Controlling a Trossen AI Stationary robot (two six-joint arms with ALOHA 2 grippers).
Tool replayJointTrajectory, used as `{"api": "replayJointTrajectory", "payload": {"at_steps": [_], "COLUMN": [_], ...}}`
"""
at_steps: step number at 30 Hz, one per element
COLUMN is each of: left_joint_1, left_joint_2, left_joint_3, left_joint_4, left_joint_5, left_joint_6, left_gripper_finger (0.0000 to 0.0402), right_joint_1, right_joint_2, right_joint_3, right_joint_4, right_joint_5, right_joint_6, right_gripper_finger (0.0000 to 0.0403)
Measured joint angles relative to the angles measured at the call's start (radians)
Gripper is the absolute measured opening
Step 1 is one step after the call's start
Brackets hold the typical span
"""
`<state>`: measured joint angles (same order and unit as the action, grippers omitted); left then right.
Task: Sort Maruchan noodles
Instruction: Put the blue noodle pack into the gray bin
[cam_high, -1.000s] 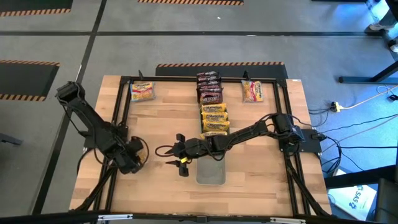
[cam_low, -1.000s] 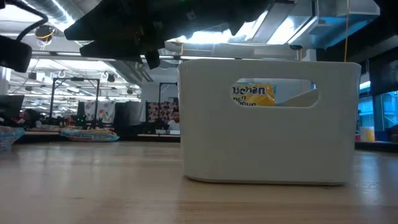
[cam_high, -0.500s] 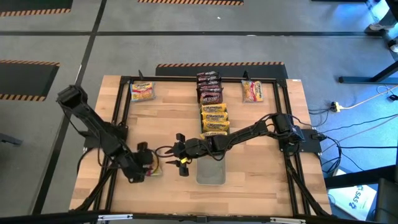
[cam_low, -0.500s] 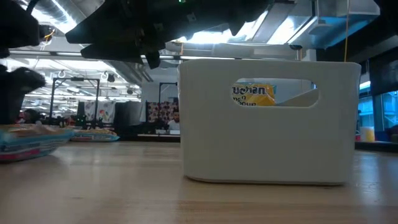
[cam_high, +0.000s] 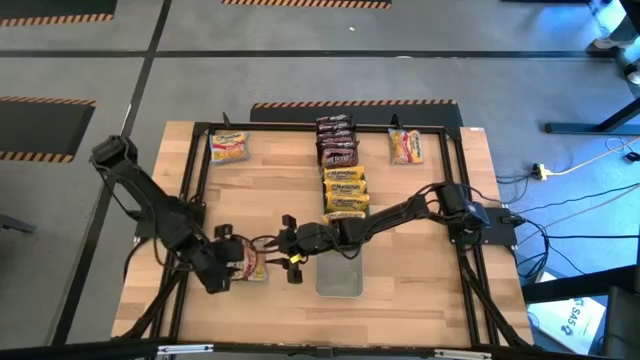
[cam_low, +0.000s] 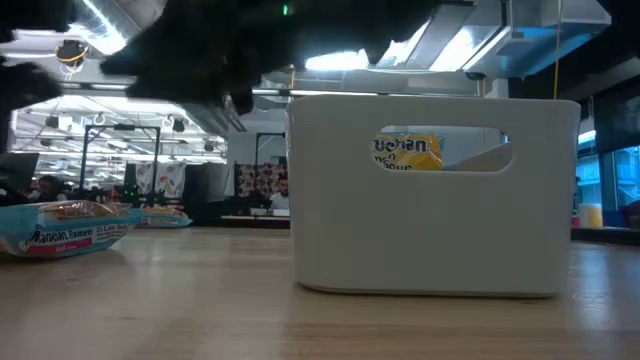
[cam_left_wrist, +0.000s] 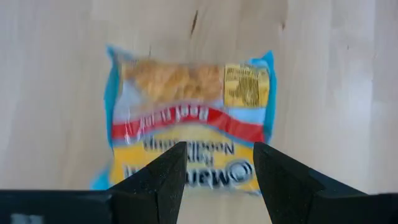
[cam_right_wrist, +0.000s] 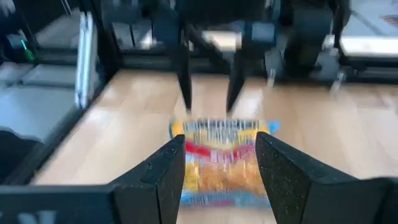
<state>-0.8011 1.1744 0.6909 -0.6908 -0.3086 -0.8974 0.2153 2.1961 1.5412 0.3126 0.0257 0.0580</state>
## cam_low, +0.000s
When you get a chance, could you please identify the yellow and white container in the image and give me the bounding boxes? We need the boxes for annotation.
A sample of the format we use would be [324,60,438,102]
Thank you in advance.
[578,202,605,230]

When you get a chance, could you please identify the black aluminium table frame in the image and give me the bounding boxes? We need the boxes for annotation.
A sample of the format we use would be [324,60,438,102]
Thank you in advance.
[192,214,640,247]

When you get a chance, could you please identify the patterned cloth panel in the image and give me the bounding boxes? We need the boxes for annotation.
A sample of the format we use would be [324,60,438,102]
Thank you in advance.
[134,160,187,199]
[234,162,289,199]

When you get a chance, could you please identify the clear plastic tray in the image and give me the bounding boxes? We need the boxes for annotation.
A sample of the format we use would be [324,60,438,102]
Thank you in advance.
[285,94,583,299]

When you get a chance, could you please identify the black ceiling-mounted device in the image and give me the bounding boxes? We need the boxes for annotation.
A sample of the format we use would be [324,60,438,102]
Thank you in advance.
[54,38,91,66]

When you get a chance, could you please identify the dark partition panel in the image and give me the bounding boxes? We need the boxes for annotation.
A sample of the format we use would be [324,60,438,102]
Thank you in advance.
[184,162,236,221]

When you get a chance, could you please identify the long ceiling light strip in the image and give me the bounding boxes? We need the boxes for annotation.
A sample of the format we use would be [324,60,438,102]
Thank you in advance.
[252,87,381,98]

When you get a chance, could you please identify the Maruchan beef ramen pack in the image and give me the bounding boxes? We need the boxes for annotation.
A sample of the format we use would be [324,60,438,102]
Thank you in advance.
[372,132,445,172]
[138,206,194,229]
[0,199,145,260]

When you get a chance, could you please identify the black monitor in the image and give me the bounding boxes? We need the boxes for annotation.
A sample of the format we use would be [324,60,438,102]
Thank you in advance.
[0,152,40,194]

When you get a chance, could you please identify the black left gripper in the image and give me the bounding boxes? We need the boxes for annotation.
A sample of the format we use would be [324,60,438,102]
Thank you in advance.
[219,0,441,116]

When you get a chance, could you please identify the background robot arms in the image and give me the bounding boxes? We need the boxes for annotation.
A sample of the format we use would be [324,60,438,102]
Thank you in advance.
[112,183,169,207]

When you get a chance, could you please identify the black metal stand frame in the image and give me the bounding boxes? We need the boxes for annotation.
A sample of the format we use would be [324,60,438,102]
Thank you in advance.
[79,123,162,201]

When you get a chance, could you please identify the person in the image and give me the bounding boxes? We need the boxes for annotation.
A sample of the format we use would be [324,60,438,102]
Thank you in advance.
[35,174,69,204]
[269,177,291,211]

